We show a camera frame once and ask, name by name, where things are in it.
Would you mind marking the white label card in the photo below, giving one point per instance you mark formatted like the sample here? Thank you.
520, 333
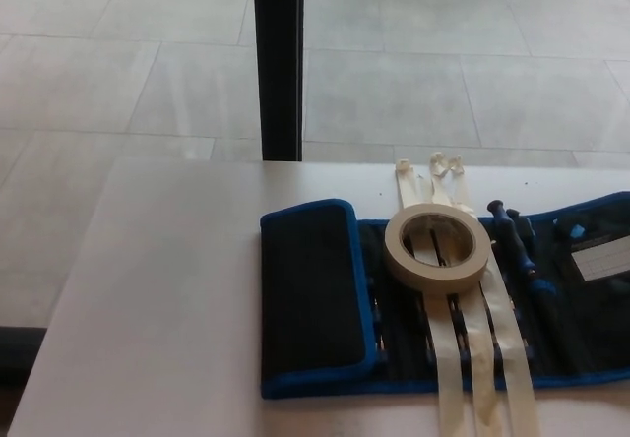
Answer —
603, 260

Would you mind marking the black vertical post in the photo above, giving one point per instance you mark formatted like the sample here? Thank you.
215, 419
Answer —
278, 63

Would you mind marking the beige masking tape roll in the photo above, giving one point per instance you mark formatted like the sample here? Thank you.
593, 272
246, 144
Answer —
433, 272

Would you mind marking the black toolkit case blue trim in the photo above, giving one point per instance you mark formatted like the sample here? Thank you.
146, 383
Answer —
307, 284

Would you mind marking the small blue bit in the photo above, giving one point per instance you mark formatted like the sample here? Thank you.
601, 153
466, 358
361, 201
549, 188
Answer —
577, 230

